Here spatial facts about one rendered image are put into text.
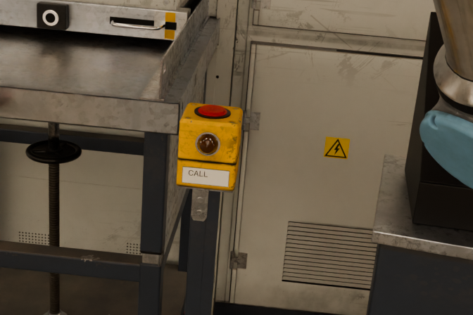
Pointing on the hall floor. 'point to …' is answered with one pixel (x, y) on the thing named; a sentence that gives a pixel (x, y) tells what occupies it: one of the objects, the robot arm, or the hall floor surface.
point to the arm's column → (419, 283)
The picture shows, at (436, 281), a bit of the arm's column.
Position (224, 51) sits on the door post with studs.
